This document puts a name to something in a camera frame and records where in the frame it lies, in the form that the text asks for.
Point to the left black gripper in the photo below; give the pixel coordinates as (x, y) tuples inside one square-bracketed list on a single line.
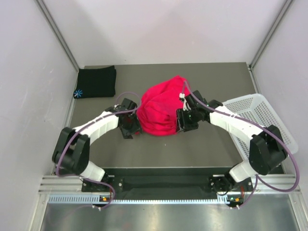
[(126, 133)]

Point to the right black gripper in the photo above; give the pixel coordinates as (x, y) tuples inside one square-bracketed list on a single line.
[(182, 125)]

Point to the red polo shirt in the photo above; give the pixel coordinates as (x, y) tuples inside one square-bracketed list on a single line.
[(157, 113)]

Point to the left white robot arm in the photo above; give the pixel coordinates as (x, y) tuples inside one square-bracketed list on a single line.
[(72, 151)]

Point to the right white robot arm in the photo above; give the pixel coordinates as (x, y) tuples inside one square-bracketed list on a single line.
[(264, 144)]

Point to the folded black t shirt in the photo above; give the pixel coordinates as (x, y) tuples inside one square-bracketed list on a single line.
[(96, 83)]

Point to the white plastic basket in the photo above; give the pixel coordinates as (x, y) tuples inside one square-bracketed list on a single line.
[(256, 108)]

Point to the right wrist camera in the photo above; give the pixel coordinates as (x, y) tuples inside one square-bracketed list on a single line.
[(184, 99)]

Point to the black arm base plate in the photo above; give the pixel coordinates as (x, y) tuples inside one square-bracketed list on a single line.
[(203, 183)]

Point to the slotted grey cable duct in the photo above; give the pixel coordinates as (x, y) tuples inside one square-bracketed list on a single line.
[(101, 199)]

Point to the aluminium front rail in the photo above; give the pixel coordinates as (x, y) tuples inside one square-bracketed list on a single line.
[(73, 185)]

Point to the right aluminium frame post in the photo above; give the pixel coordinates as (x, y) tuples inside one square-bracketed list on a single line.
[(272, 29)]

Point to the aluminium frame post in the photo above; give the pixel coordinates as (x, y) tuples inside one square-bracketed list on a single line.
[(272, 29), (46, 13)]

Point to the left aluminium frame post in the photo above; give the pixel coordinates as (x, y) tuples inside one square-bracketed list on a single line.
[(46, 13)]

